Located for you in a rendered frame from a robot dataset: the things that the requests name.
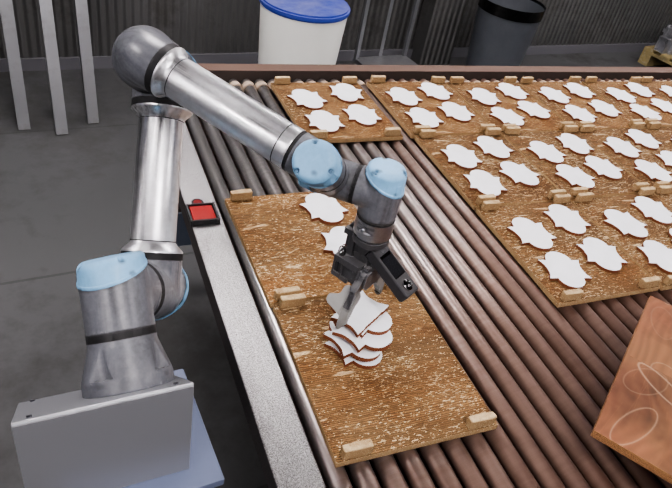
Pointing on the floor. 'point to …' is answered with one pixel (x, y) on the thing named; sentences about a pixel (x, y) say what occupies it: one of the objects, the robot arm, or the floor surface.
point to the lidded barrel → (300, 25)
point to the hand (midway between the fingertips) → (360, 313)
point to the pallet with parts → (658, 55)
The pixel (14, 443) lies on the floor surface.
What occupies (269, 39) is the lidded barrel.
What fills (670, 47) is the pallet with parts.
